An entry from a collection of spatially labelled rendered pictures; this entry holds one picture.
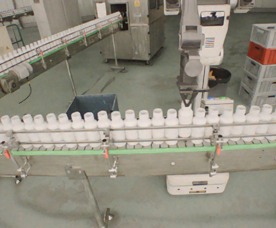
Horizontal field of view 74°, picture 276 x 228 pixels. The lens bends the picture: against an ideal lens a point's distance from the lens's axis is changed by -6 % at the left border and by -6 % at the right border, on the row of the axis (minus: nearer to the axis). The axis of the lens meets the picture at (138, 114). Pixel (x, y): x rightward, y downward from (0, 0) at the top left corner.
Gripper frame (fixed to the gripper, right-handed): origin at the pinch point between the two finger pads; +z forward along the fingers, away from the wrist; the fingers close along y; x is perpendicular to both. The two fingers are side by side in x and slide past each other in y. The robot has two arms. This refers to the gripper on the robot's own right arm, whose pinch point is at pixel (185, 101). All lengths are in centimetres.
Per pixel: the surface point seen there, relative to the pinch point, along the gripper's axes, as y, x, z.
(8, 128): 3, -79, 9
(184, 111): 2.0, -0.4, 3.6
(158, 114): 2.1, -10.9, 4.4
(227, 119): 3.0, 17.3, 7.4
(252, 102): -176, 136, 103
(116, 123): 3.1, -28.5, 7.6
